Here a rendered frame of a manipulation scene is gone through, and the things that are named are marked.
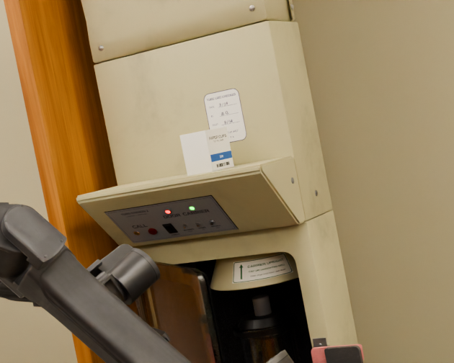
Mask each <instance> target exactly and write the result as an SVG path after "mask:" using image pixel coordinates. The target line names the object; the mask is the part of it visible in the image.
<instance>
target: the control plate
mask: <svg viewBox="0 0 454 363"><path fill-rule="evenodd" d="M189 206H193V207H195V210H190V209H189ZM165 210H170V211H171V212H172V213H171V214H166V213H165V212H164V211H165ZM104 213H105V214H106V215H107V216H108V217H109V218H110V219H111V220H112V221H113V223H114V224H116V226H117V227H118V228H119V229H120V230H121V231H122V232H123V233H124V234H125V235H126V236H127V237H128V238H129V239H130V240H131V241H132V242H133V243H140V242H146V241H156V240H161V239H168V238H178V237H183V236H193V235H199V234H205V233H215V232H221V231H227V230H237V229H238V228H237V226H236V225H235V224H234V222H233V221H232V220H231V219H230V217H229V216H228V215H227V214H226V212H225V211H224V210H223V208H222V207H221V206H220V205H219V204H218V203H217V201H216V200H215V199H214V197H213V196H212V195H208V196H203V197H195V198H189V199H185V200H176V201H171V202H162V203H158V204H153V205H144V206H140V207H131V208H126V209H121V210H113V211H107V212H104ZM210 220H214V221H215V223H214V224H213V225H211V224H210V222H209V221H210ZM196 222H200V223H201V224H202V225H200V227H197V225H196V224H195V223H196ZM168 223H171V224H172V225H173V226H174V227H175V229H176V230H177V231H178V233H169V232H168V231H167V230H166V229H165V228H164V227H163V224H168ZM182 224H187V225H188V227H187V228H183V226H182ZM149 228H154V229H156V230H157V234H155V235H152V234H150V233H149V232H148V229H149ZM134 231H138V232H139V233H140V235H139V236H137V235H135V234H134V233H133V232H134Z"/></svg>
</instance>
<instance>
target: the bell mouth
mask: <svg viewBox="0 0 454 363"><path fill-rule="evenodd" d="M296 278H298V270H297V266H296V262H295V259H294V258H293V256H292V255H291V254H289V253H287V252H275V253H269V254H257V255H251V256H239V257H233V258H227V259H216V262H215V268H214V271H213V277H212V280H211V284H210V288H211V289H213V290H219V291H231V290H246V289H252V288H257V287H264V286H268V285H272V284H278V283H281V282H286V281H290V280H292V279H296Z"/></svg>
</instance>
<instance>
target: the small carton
mask: <svg viewBox="0 0 454 363"><path fill-rule="evenodd" d="M180 140H181V144H182V151H183V155H184V162H185V166H186V170H187V175H188V176H189V175H195V174H203V173H208V172H213V171H218V170H221V169H227V168H231V167H234V164H233V157H232V153H231V147H230V142H229V138H228V131H227V127H220V128H216V129H211V130H204V131H200V132H196V133H189V134H185V135H180Z"/></svg>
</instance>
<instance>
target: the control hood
mask: <svg viewBox="0 0 454 363"><path fill-rule="evenodd" d="M208 195H212V196H213V197H214V199H215V200H216V201H217V203H218V204H219V205H220V206H221V207H222V208H223V210H224V211H225V212H226V214H227V215H228V216H229V217H230V219H231V220H232V221H233V222H234V224H235V225H236V226H237V228H238V229H237V230H227V231H221V232H215V233H205V234H199V235H193V236H183V237H178V238H168V239H161V240H156V241H146V242H140V243H133V242H132V241H131V240H130V239H129V238H128V237H127V236H126V235H125V234H124V233H123V232H122V231H121V230H120V229H119V228H118V227H117V226H116V224H114V223H113V221H112V220H111V219H110V218H109V217H108V216H107V215H106V214H105V213H104V212H107V211H113V210H121V209H126V208H131V207H140V206H144V205H153V204H158V203H162V202H171V201H176V200H185V199H189V198H195V197H203V196H208ZM76 201H77V202H78V204H79V205H80V206H81V207H82V208H83V209H84V210H85V211H86V212H87V213H88V214H89V215H90V216H91V217H92V218H93V219H94V220H95V221H96V222H97V223H98V224H99V225H100V226H101V227H102V228H103V229H104V230H105V231H106V233H107V234H108V235H109V236H110V237H111V238H112V239H113V240H114V241H115V242H116V243H117V244H118V245H119V246H120V245H122V244H128V245H130V246H132V247H134V246H144V245H149V244H155V243H166V242H171V241H182V240H187V239H193V238H204V237H209V236H219V235H225V234H232V233H242V232H247V231H253V230H264V229H269V228H280V227H285V226H292V225H300V224H301V223H304V220H306V219H305V215H304V211H303V204H302V199H301V193H300V188H299V184H298V177H297V173H296V169H295V162H294V158H292V156H286V157H282V158H274V159H269V160H265V161H257V162H252V163H245V164H240V165H235V166H234V167H231V168H227V169H221V170H218V171H213V172H208V173H203V174H195V175H189V176H188V175H187V174H182V175H177V176H170V177H165V178H160V179H153V180H148V181H140V182H136V183H132V184H124V185H120V186H116V187H110V188H107V189H102V190H99V191H95V192H90V193H86V194H81V195H78V196H77V198H76Z"/></svg>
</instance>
